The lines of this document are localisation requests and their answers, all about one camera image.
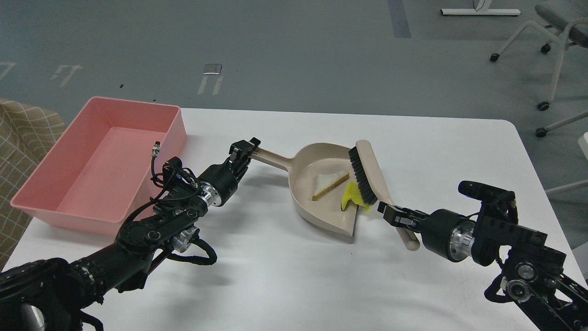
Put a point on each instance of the pink plastic bin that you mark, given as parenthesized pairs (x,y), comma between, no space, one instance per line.
(99,171)

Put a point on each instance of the beige hand brush black bristles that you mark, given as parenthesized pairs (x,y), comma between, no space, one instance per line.
(372,186)

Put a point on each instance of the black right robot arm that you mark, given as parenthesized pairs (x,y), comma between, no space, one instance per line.
(532,274)

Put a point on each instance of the beige checkered cloth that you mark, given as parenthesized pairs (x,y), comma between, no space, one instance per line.
(27,133)

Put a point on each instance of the toast bread slice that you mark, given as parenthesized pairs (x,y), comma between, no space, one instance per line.
(328,182)

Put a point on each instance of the yellow sponge scrap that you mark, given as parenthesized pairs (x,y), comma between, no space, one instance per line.
(352,194)

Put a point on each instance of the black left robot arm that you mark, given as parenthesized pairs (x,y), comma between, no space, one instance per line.
(51,294)

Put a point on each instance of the beige plastic dustpan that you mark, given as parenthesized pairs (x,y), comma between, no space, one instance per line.
(302,169)

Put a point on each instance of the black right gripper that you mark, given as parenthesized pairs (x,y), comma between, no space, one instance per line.
(445,233)

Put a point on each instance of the grey white chair right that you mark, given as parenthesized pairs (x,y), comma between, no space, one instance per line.
(565,24)

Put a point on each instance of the white desk foot bar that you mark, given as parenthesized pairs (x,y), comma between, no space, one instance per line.
(480,12)

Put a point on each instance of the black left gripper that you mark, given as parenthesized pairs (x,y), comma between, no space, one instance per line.
(225,177)

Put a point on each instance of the silver floor socket plate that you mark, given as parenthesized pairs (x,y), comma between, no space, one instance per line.
(212,69)

